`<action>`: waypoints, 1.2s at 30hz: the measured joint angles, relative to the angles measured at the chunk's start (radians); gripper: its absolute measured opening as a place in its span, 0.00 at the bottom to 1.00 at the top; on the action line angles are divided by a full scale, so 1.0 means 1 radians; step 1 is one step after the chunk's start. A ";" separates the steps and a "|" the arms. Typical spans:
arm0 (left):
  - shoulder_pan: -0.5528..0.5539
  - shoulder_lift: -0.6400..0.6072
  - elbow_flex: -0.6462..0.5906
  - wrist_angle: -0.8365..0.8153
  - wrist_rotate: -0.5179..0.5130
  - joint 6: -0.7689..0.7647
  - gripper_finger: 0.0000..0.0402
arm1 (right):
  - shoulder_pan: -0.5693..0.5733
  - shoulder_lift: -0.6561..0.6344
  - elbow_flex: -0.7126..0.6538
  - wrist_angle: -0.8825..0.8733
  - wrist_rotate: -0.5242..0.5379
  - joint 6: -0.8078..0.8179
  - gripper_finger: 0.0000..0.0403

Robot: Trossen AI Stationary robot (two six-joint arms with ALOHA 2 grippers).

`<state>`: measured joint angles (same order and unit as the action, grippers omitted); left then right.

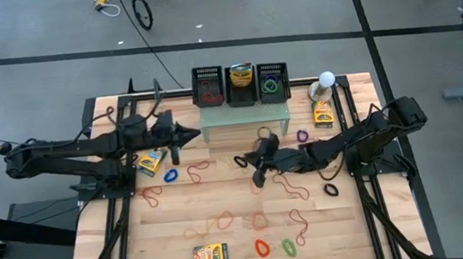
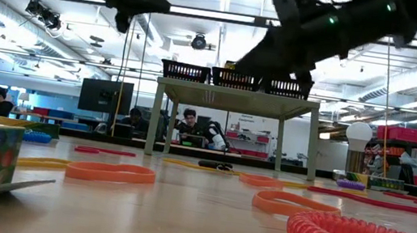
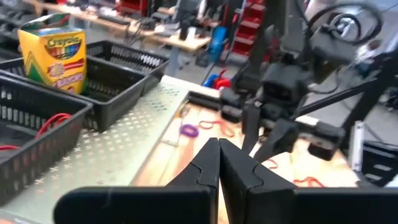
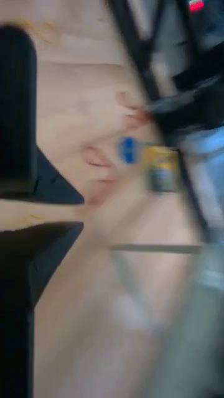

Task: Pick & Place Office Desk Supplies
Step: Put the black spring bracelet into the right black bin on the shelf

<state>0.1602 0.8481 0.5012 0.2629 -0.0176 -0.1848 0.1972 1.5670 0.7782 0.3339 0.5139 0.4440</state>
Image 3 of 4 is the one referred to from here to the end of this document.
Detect red storage rack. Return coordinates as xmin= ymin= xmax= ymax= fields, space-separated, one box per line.
xmin=232 ymin=0 xmax=267 ymax=58

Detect black slotted plastic basket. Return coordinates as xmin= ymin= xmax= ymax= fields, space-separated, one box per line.
xmin=0 ymin=75 xmax=94 ymax=207
xmin=85 ymin=39 xmax=170 ymax=96
xmin=0 ymin=55 xmax=150 ymax=133

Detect blue background chair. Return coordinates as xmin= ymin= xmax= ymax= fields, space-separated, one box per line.
xmin=206 ymin=26 xmax=229 ymax=65

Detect wooden background desk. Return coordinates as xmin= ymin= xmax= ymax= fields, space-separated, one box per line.
xmin=29 ymin=0 xmax=213 ymax=53

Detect green perforated metal shelf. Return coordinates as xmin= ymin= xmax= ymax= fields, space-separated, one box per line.
xmin=0 ymin=81 xmax=191 ymax=224

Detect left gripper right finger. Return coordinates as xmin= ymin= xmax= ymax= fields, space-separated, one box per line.
xmin=220 ymin=139 xmax=298 ymax=190

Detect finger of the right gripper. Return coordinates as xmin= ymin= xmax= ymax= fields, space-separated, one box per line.
xmin=242 ymin=102 xmax=262 ymax=153
xmin=253 ymin=121 xmax=299 ymax=163

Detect purple spiral coil bracelet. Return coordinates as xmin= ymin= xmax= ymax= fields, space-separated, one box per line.
xmin=179 ymin=123 xmax=200 ymax=139

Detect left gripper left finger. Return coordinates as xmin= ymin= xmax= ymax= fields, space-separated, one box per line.
xmin=167 ymin=138 xmax=221 ymax=188

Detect yellow green crayon box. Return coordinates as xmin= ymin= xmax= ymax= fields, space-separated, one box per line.
xmin=17 ymin=12 xmax=88 ymax=95

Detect long red rubber band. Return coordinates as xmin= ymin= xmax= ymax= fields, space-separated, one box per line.
xmin=266 ymin=157 xmax=326 ymax=189

